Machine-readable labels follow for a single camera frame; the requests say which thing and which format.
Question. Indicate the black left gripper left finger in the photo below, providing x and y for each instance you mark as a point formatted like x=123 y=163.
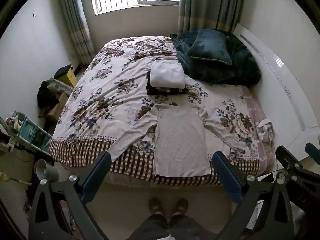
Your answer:
x=47 y=220

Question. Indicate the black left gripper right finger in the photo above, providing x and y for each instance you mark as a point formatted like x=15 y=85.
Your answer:
x=275 y=220

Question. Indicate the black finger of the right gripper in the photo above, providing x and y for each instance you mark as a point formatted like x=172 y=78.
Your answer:
x=302 y=186
x=312 y=150

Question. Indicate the beige long-sleeve shirt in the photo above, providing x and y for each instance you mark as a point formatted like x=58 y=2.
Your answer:
x=180 y=140

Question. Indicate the black clothes pile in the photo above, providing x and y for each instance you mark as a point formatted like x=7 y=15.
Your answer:
x=46 y=100

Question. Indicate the grey cup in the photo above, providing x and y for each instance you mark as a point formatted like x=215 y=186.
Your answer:
x=43 y=170

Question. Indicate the crumpled white cloth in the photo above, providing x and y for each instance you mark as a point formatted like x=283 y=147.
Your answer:
x=265 y=131

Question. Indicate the white bed headboard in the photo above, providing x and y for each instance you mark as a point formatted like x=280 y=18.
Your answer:
x=282 y=98

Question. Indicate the teal storage rack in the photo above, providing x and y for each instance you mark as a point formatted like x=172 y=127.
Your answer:
x=29 y=133

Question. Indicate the left brown shoe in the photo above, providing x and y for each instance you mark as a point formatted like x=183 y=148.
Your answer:
x=155 y=206

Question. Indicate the brown shoe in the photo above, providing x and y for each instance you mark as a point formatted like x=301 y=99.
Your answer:
x=155 y=206
x=180 y=207

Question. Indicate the right brown shoe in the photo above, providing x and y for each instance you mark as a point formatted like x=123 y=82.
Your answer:
x=180 y=207

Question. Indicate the floral and checkered bedspread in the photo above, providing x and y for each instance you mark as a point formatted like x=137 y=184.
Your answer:
x=111 y=96

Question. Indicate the dark teal blanket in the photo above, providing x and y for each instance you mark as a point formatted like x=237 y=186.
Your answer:
x=244 y=71

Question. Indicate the yellow box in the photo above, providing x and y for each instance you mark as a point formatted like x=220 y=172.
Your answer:
x=69 y=78

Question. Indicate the folded black garment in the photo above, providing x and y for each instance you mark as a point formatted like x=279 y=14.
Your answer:
x=162 y=91

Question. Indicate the dark teal pillow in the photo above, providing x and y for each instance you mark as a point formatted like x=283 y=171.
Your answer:
x=210 y=44

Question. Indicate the folded white garment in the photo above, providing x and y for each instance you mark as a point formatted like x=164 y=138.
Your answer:
x=167 y=75

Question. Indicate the right green striped curtain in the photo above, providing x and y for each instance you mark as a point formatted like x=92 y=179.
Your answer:
x=209 y=14

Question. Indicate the green striped curtain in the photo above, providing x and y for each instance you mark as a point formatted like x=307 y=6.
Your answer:
x=209 y=14
x=78 y=29

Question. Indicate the left green striped curtain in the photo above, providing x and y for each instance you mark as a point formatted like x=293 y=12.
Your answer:
x=78 y=29

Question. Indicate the wall switch plate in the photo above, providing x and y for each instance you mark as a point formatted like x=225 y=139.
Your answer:
x=34 y=14

